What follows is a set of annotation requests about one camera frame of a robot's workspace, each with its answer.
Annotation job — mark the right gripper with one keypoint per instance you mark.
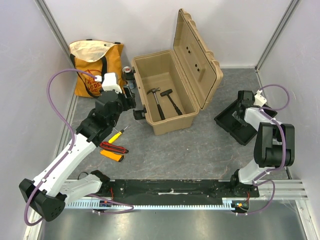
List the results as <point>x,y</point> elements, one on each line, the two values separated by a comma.
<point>240,110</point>

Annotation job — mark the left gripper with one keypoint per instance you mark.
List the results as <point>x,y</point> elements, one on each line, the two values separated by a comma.
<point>130,102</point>

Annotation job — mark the claw hammer black grip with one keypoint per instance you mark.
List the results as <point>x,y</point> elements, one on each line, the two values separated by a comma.
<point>160,111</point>

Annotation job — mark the black tool tray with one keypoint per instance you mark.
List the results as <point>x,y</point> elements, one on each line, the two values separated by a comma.
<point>235,122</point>

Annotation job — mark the yellow handle screwdriver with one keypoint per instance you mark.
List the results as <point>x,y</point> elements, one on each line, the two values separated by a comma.
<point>117,135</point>

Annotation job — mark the black rubber mallet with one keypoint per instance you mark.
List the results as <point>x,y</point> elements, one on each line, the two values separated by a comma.
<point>167,93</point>

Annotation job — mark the tan plastic tool box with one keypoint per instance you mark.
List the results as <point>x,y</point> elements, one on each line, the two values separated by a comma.
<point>189,69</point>

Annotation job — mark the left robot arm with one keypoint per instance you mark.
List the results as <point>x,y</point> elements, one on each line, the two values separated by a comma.
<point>46,194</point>

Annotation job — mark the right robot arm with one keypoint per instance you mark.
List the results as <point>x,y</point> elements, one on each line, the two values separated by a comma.
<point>274,146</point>

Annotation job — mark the energy drink can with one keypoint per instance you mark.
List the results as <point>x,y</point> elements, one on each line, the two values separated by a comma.
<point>129,77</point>

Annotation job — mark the yellow tote bag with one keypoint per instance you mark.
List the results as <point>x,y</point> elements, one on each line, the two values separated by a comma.
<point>96,57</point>

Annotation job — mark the yellow utility knife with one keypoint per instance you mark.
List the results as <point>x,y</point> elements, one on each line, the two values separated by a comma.
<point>111,155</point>

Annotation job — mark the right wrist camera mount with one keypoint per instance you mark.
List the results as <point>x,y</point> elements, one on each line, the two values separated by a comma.
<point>259,99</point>

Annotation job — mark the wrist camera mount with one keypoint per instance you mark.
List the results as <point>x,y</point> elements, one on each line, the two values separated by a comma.
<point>259,99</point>
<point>109,82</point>

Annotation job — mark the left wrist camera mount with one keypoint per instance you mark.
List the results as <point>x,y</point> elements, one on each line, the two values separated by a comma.
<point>109,82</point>

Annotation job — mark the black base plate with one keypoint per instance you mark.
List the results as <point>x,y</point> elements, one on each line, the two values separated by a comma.
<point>118,188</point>

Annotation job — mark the slotted cable duct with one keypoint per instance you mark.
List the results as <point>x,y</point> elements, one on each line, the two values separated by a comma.
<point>93,203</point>

